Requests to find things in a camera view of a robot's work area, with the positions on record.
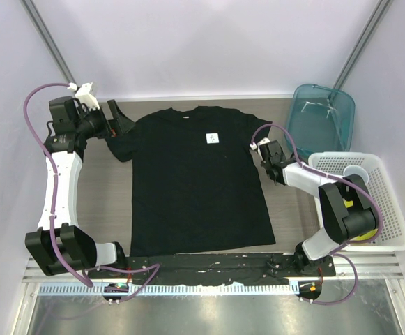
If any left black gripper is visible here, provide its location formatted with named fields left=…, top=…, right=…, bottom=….
left=75, top=100, right=135, bottom=140

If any black t-shirt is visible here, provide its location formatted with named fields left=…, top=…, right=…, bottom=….
left=107, top=106, right=275, bottom=257

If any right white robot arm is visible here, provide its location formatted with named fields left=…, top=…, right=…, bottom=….
left=257, top=139, right=381, bottom=276

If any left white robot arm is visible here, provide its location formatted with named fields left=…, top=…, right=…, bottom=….
left=24, top=96, right=135, bottom=278

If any teal transparent plastic bin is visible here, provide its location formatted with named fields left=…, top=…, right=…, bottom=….
left=286, top=84, right=356, bottom=158

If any white paper label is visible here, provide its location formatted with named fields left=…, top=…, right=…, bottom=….
left=206, top=133, right=220, bottom=144

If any yellow dotted plate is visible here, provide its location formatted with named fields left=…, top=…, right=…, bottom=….
left=343, top=197, right=379, bottom=243

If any light blue mug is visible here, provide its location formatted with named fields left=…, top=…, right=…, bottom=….
left=343, top=165, right=369, bottom=185

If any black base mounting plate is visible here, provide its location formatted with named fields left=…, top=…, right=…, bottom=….
left=86, top=251, right=337, bottom=280

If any white perforated plastic basket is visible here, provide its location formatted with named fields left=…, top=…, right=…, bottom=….
left=308, top=151, right=405, bottom=253

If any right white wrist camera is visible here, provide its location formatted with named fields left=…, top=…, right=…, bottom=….
left=250, top=137, right=270, bottom=151

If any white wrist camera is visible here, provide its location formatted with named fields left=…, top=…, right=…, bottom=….
left=68, top=82, right=100, bottom=110
left=250, top=137, right=270, bottom=151

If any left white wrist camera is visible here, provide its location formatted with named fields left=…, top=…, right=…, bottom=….
left=68, top=82, right=100, bottom=110

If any white slotted cable duct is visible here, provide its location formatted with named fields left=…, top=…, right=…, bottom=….
left=38, top=281, right=299, bottom=297

